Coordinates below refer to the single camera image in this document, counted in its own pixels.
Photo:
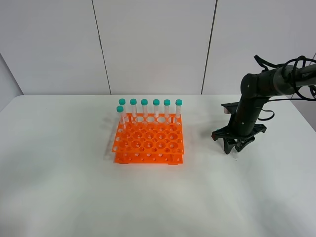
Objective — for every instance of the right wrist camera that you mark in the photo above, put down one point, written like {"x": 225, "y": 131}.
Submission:
{"x": 230, "y": 108}

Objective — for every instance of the orange test tube rack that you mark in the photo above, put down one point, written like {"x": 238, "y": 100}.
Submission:
{"x": 149, "y": 140}

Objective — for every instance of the row test tube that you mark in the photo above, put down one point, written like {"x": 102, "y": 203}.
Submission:
{"x": 133, "y": 103}
{"x": 144, "y": 103}
{"x": 178, "y": 104}
{"x": 122, "y": 102}
{"x": 166, "y": 108}
{"x": 156, "y": 104}

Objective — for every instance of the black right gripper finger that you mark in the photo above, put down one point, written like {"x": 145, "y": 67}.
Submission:
{"x": 241, "y": 144}
{"x": 229, "y": 144}

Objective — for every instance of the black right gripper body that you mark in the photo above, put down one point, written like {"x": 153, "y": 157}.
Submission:
{"x": 243, "y": 122}

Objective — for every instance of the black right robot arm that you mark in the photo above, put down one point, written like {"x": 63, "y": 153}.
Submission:
{"x": 256, "y": 90}

